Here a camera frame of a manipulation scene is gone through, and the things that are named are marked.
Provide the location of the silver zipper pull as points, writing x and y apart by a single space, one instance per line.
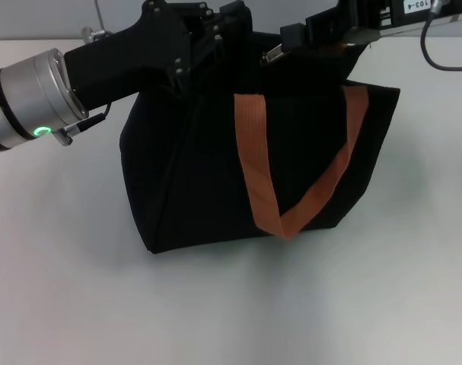
272 55

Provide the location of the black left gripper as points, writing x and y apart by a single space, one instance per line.
139 57

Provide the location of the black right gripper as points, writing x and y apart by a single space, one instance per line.
386 11

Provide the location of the silver plug on left gripper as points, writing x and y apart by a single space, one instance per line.
95 35

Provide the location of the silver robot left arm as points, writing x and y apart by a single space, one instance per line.
25 99

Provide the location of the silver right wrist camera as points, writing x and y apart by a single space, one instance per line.
364 35

